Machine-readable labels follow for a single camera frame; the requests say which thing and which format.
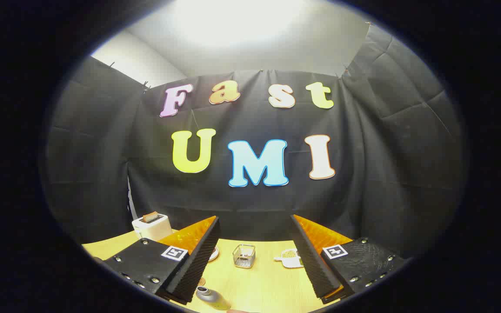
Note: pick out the white toaster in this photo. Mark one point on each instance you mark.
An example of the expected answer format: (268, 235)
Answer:
(152, 229)

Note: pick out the black backdrop cloth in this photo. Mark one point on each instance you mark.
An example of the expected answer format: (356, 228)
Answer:
(255, 204)

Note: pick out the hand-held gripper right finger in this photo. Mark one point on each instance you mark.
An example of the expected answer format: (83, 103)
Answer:
(313, 265)

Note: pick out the toast slice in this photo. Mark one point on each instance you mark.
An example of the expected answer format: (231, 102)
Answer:
(150, 217)

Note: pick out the wooden table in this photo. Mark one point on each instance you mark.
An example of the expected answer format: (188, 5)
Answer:
(263, 284)

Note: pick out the white dish with yellow grains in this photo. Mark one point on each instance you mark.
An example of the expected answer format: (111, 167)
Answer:
(290, 258)

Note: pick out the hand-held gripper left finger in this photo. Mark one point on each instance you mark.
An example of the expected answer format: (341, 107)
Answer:
(198, 265)

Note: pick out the small white plate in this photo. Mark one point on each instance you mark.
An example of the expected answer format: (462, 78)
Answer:
(214, 254)

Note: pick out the silver bottle with green label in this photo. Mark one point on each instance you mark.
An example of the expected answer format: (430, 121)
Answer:
(212, 298)

